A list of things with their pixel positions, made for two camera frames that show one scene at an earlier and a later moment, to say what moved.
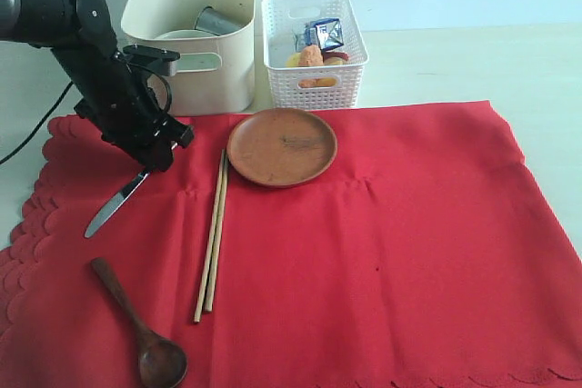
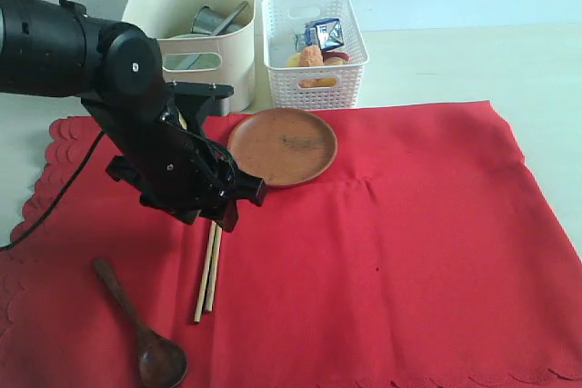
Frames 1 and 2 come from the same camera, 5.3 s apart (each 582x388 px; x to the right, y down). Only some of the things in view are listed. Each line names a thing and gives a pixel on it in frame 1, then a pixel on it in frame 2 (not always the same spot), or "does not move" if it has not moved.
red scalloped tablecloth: [423, 258] does not move
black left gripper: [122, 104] → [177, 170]
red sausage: [330, 54] does not move
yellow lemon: [293, 61] does not move
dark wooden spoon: [162, 363] does not move
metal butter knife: [111, 204] → [185, 64]
